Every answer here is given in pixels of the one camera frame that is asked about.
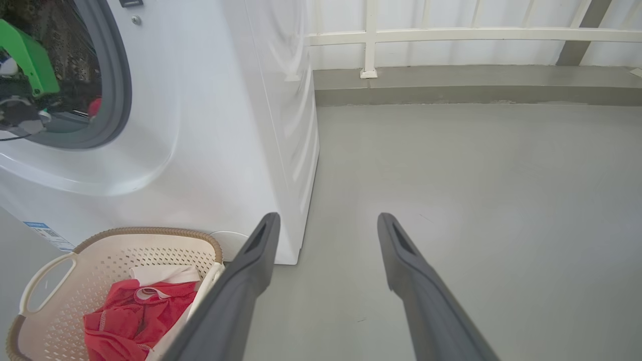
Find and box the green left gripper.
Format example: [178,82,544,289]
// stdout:
[0,19,61,98]

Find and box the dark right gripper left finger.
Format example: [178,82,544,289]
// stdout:
[163,212,281,361]

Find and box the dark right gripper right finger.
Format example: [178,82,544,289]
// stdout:
[377,213,502,361]

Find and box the white cloth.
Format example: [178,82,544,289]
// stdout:
[129,265,202,287]

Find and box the steel washing machine drum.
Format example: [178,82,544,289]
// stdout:
[0,0,103,121]

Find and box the cream basket with brown rim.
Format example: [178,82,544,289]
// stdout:
[6,227,225,361]

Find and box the white front-load washing machine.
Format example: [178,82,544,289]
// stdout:
[0,0,320,265]

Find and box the round white filter cover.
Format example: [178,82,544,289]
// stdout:
[210,231,250,262]

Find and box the blue energy label sticker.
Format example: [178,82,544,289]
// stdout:
[24,221,76,252]

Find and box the white metal railing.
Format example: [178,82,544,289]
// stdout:
[305,0,642,79]

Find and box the grey slanted post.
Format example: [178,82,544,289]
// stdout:
[556,0,613,66]

